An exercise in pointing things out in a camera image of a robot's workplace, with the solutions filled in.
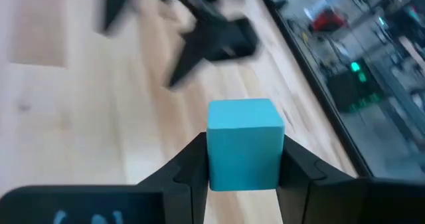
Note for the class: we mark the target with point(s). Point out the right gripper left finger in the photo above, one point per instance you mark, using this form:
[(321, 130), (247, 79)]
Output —
[(186, 190)]

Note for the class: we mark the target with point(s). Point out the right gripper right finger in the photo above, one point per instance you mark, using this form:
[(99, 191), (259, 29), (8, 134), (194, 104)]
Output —
[(305, 190)]

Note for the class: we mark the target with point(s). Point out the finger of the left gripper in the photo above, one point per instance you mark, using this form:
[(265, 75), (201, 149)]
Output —
[(114, 4), (219, 38)]

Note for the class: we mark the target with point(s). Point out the teal cube block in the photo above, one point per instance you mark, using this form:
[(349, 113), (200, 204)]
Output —
[(245, 147)]

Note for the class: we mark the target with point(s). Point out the black table edge strip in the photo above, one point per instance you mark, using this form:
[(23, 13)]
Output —
[(322, 91)]

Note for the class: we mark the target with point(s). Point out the red background object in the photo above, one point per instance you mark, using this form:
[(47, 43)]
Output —
[(328, 21)]

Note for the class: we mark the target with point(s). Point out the black device with green lights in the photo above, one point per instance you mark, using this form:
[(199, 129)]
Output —
[(352, 87)]

